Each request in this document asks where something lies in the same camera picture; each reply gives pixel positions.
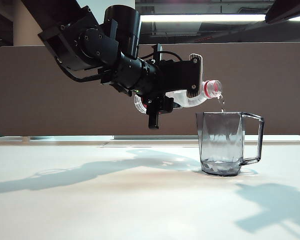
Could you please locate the long brown partition panel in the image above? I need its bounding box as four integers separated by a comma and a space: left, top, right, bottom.
0, 43, 300, 137

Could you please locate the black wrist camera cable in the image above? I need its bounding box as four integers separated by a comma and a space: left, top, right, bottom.
149, 50, 184, 63

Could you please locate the silver partition base rail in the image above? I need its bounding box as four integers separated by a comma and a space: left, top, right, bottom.
0, 134, 300, 141

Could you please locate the white ceiling light strip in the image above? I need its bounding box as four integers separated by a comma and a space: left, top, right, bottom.
139, 13, 300, 23

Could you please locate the beige round pillar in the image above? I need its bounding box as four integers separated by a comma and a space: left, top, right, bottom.
12, 0, 45, 47

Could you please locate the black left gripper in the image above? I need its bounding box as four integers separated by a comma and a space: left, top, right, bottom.
144, 43, 191, 130

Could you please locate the clear red-label water bottle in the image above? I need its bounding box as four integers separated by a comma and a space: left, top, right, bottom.
133, 79, 224, 116

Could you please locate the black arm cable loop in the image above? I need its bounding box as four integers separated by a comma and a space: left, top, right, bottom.
54, 56, 102, 83

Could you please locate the grey transparent octagonal mug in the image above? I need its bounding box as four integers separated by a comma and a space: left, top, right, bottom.
195, 111, 266, 178

